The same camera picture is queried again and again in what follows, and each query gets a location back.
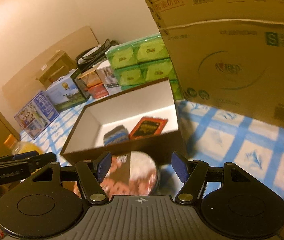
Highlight striped knit sock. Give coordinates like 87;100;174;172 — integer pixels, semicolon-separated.
103;125;129;146

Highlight red black foil packet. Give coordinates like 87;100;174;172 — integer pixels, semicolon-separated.
129;116;168;140

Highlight orange juice bottle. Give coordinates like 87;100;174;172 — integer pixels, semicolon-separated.
3;134;44;155

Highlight blue milk carton box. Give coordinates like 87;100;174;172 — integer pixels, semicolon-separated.
14;91;59;139

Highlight blue checked bed sheet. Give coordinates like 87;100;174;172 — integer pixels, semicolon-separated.
20;100;284;200

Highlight black instant rice bowl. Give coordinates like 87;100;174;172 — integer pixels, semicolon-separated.
101;151;160;198

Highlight brown open storage box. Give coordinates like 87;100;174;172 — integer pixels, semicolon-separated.
60;79;187;165

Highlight milk box with cow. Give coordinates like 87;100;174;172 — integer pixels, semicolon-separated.
45;68;91;112

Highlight stacked orange snack boxes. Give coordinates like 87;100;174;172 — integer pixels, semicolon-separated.
77;70;109;99

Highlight brown cardboard box at back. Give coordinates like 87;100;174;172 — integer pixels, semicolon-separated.
35;50;77;88

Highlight small white product box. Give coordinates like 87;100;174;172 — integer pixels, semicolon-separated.
96;67;122;95

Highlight green tissue pack bundle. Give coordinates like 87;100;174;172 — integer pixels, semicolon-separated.
105;33;183;100

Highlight large cardboard box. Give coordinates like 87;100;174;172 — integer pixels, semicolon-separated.
145;0;284;128

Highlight black cable bundle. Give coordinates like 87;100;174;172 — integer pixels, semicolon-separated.
75;38;120;68

